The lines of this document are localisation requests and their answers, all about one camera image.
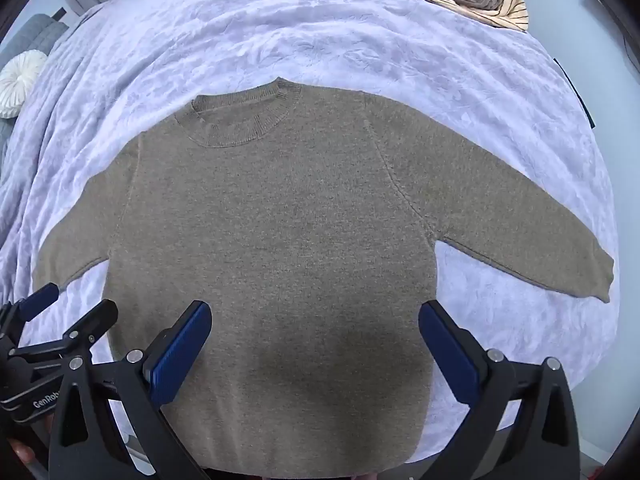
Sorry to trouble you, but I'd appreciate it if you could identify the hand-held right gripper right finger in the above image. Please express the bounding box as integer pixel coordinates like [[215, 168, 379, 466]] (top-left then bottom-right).
[[417, 300, 583, 480]]

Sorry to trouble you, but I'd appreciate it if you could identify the lavender plush blanket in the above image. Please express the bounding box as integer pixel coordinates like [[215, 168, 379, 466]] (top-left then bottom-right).
[[0, 0, 623, 453]]

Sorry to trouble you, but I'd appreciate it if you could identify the olive knit sweater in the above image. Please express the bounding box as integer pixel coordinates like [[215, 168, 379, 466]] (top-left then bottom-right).
[[32, 76, 616, 478]]

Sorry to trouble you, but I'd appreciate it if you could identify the person's left hand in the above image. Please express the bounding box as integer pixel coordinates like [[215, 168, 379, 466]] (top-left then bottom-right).
[[9, 437, 38, 467]]

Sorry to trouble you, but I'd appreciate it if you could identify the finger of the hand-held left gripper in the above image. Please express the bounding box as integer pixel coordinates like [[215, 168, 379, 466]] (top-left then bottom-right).
[[0, 282, 61, 343], [7, 299, 120, 368]]

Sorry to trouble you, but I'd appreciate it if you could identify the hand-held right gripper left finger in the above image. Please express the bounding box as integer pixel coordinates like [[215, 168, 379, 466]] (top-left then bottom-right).
[[47, 300, 216, 480]]

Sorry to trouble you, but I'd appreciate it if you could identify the white round pleated pillow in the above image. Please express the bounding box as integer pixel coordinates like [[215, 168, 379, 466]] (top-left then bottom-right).
[[0, 50, 48, 120]]

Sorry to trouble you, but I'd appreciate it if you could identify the grey quilted sofa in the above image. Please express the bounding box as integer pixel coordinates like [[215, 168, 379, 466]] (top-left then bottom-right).
[[0, 12, 68, 161]]

